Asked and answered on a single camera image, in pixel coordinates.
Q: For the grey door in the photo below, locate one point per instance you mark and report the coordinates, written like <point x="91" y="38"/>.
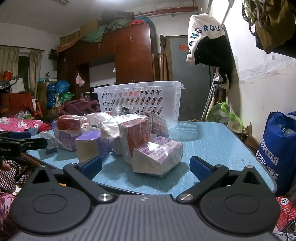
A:
<point x="185" y="88"/>

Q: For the white lettered jacket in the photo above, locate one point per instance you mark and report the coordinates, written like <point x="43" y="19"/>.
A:
<point x="203" y="34"/>

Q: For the barcode labelled tissue pack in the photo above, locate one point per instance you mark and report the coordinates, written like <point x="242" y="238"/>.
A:
<point x="157" y="125"/>

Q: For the black hanging garment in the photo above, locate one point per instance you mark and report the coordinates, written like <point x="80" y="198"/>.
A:
<point x="218" y="62"/>

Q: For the person's left hand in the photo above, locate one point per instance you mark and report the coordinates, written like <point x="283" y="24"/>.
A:
<point x="2" y="165"/>

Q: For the red white plastic bag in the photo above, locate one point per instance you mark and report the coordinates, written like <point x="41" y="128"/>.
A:
<point x="79" y="79"/>

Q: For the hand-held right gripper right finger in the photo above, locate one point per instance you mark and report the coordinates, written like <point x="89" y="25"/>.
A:
<point x="200" y="167"/>

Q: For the red supplement box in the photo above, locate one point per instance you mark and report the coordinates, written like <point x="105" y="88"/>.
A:
<point x="285" y="213"/>

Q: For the green cloth bundle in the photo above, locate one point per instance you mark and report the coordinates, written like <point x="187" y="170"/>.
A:
<point x="104" y="30"/>

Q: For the metal crutches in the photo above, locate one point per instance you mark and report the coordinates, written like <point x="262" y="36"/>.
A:
<point x="211" y="95"/>

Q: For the green plastic bag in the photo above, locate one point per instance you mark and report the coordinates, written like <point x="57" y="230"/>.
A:
<point x="227" y="115"/>

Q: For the beige curtain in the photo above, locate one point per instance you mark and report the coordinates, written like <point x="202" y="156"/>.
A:
<point x="9" y="67"/>

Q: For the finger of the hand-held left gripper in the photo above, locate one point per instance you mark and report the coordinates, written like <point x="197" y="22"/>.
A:
<point x="32" y="143"/>
<point x="17" y="135"/>

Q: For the white hanging cloth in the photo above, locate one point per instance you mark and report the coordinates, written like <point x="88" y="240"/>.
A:
<point x="223" y="81"/>

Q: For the blue plastic sacks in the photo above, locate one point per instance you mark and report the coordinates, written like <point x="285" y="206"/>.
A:
<point x="57" y="92"/>

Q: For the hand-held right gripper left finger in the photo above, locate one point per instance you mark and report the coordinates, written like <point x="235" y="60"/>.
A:
<point x="91" y="166"/>

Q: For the small black packet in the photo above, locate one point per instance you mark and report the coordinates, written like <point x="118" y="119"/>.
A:
<point x="126" y="110"/>

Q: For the olive hanging bag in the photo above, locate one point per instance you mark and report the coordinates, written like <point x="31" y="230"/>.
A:
<point x="275" y="30"/>

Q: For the clear bag with dark box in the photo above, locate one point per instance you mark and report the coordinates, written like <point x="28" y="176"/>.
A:
<point x="47" y="141"/>

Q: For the red door sticker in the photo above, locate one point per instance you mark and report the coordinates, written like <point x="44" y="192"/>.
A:
<point x="183" y="47"/>

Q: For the checked cloth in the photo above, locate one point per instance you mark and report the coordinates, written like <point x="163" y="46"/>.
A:
<point x="13" y="175"/>

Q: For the pink floral blanket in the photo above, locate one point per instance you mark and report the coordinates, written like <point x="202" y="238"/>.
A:
<point x="18" y="124"/>

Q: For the plain purple tissue pack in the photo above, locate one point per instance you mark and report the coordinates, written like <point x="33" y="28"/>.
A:
<point x="90" y="146"/>

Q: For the purple striped tissue pack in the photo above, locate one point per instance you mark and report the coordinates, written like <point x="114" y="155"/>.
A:
<point x="158" y="155"/>

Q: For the blue tote bag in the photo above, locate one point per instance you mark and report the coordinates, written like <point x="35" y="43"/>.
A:
<point x="277" y="155"/>

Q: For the wooden boards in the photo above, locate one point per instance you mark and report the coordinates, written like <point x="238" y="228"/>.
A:
<point x="163" y="60"/>

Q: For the red boxed tissue pack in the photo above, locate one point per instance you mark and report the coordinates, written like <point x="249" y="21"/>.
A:
<point x="69" y="122"/>

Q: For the white plastic wrapped pack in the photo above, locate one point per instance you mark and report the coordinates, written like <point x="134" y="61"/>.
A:
<point x="103" y="121"/>

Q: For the cardboard boxes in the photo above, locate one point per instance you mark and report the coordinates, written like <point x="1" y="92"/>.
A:
<point x="89" y="26"/>

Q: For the brown wooden wardrobe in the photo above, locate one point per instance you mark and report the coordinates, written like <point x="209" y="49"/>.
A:
<point x="129" y="53"/>

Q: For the red brown tissue pack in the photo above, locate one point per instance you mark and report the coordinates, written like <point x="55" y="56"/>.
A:
<point x="136" y="135"/>

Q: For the pale purple tissue pack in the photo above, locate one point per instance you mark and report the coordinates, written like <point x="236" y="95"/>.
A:
<point x="64" y="140"/>

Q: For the metal hanging pole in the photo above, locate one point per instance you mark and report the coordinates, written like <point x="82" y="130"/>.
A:
<point x="225" y="9"/>

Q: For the maroon cloth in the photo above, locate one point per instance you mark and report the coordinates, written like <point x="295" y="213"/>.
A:
<point x="78" y="107"/>

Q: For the red ceiling pipe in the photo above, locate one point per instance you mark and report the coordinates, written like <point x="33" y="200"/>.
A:
<point x="161" y="11"/>

